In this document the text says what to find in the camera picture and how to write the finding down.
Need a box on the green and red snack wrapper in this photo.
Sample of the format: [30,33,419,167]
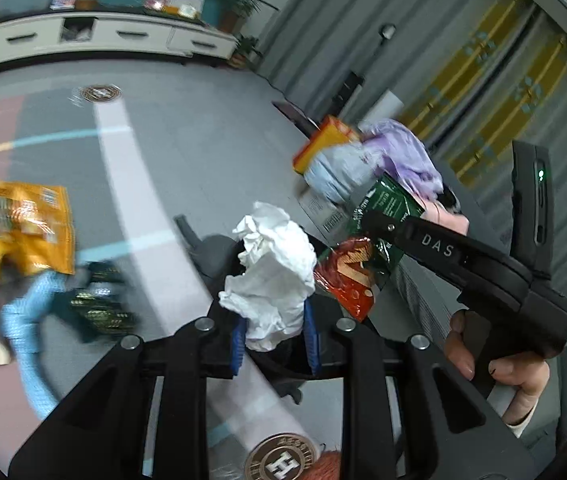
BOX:
[314,174,425,322]

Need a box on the white tissue paper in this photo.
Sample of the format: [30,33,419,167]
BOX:
[218,202,317,352]

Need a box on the yellow snack bag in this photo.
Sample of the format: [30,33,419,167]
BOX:
[0,181,75,276]

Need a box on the person's right hand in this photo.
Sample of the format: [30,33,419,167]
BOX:
[444,310,550,434]

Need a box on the dark green snack packet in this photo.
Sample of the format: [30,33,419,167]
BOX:
[52,260,138,344]

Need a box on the light blue plastic bag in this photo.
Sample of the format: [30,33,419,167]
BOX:
[303,143,383,204]

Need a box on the purple plastic bag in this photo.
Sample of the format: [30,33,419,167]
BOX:
[359,118,444,202]

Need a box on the orange yellow paper bag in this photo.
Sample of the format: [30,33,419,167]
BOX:
[292,116,361,174]

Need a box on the light blue cloth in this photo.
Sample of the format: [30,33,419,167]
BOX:
[0,271,80,420]

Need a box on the grey curtain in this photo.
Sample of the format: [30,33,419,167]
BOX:
[259,0,567,295]

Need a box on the potted green plant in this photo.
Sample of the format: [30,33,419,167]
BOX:
[218,0,259,70]

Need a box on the white TV cabinet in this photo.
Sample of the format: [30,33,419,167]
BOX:
[0,11,237,65]

